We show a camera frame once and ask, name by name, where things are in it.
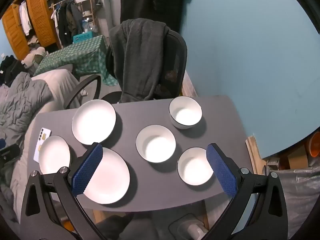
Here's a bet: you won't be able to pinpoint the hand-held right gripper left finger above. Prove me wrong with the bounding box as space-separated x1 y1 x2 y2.
20 142 108 240

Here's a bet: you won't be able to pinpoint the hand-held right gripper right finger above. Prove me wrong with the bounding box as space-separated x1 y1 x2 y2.
200 143 290 240

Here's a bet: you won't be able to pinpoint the large white plate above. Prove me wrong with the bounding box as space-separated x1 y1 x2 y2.
82 147 130 204
72 99 117 145

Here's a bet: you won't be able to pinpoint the white bowl with dark rim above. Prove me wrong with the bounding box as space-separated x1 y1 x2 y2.
136 125 176 163
177 147 214 186
169 96 202 130

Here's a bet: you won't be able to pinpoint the stack of plates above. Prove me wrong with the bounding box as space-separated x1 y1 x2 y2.
38 135 71 175

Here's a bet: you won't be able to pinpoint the wooden board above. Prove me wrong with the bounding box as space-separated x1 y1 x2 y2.
245 135 267 175

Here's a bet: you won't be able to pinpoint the white smartphone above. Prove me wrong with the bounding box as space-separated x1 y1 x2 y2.
33 127 52 162

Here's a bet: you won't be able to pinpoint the grey duvet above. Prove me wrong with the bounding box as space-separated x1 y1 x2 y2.
0 69 80 220

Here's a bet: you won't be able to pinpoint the white plastic container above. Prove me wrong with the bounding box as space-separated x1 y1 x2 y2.
179 222 207 239

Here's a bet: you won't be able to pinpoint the cardboard box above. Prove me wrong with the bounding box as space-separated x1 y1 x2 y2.
277 146 309 170

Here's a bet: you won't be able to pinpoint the grey plastic sheet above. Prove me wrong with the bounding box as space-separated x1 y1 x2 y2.
266 166 320 239

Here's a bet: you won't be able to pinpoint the pile of black clothes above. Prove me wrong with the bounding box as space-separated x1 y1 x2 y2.
0 55 27 87

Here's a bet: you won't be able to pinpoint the orange bucket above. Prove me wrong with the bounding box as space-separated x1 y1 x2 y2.
306 132 320 165

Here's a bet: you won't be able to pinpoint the green checkered tablecloth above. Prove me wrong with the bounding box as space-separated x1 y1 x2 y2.
35 35 118 87

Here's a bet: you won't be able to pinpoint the black mesh office chair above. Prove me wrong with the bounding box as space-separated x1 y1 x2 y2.
64 29 188 110

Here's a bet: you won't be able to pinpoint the dark grey towel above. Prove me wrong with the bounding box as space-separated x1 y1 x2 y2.
109 19 170 103

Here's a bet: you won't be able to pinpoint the teal storage box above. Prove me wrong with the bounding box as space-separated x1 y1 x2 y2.
73 32 95 44

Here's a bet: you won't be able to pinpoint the white hanging shirt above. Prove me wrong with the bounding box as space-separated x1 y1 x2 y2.
19 1 33 37

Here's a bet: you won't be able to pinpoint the wooden louvered wardrobe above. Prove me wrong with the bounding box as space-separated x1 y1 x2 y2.
2 0 59 59

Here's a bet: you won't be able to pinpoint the hanging dark clothes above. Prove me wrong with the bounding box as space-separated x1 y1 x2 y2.
51 1 84 49

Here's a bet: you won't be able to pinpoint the black hanging coat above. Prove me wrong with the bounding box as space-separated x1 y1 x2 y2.
120 0 190 33

